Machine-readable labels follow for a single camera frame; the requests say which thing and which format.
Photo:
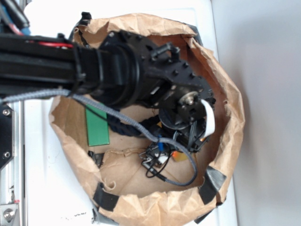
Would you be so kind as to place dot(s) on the brown paper bag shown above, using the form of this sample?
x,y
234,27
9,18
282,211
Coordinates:
x,y
112,174

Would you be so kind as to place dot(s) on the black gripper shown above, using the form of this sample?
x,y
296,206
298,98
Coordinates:
x,y
158,154

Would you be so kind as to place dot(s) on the yellow and green sponge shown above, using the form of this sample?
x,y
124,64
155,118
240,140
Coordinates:
x,y
179,156

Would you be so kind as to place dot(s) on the green rectangular block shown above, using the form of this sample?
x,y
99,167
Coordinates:
x,y
97,127

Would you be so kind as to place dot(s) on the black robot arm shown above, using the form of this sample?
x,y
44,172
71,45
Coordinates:
x,y
126,69

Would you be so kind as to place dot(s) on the aluminium frame rail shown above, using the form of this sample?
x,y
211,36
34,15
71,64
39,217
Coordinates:
x,y
12,182

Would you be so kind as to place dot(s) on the black mounting plate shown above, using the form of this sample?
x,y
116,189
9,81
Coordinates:
x,y
6,135

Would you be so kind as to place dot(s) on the white plastic tray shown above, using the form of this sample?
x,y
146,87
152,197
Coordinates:
x,y
54,197

